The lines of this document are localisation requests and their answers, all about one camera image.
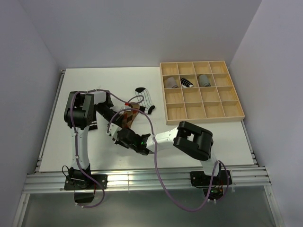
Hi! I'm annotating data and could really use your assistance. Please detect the rolled black white sock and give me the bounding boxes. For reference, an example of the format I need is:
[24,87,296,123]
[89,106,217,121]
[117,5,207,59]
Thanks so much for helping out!
[180,76,194,88]

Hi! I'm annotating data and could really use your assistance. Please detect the beige orange argyle sock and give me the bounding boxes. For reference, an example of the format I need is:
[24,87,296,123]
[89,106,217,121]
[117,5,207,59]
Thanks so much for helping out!
[115,103,141,129]

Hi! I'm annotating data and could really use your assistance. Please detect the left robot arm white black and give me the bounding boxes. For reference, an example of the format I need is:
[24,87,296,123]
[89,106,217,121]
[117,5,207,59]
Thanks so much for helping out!
[63,90,115,189]

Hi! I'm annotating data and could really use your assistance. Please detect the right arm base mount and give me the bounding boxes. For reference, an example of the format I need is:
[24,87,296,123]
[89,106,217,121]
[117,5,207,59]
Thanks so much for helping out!
[190,170,232,201]

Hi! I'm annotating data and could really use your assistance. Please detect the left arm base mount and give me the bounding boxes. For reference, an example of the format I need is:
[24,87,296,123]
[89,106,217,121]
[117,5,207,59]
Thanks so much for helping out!
[62,165,108,205]

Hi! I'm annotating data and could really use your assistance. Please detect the wooden compartment tray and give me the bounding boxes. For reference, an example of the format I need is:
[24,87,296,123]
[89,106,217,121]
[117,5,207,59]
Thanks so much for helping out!
[160,61,245,125]

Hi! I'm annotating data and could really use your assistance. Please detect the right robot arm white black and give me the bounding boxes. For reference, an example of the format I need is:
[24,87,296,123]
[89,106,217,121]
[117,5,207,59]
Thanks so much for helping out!
[113,121,222,184]

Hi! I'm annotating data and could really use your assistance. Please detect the rolled dark grey sock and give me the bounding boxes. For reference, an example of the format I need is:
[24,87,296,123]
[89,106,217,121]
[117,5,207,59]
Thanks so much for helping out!
[198,74,211,87]

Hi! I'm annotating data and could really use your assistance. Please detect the rolled light grey sock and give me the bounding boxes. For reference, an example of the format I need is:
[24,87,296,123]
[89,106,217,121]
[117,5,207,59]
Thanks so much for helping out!
[164,77,179,89]

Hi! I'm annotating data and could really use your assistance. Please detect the black sock white stripes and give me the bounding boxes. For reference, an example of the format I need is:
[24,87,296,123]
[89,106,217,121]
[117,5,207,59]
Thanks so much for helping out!
[89,111,98,131]

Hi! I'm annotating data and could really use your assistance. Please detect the white black striped sock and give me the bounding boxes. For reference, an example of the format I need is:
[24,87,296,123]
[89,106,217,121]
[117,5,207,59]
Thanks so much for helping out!
[135,87,155,115]

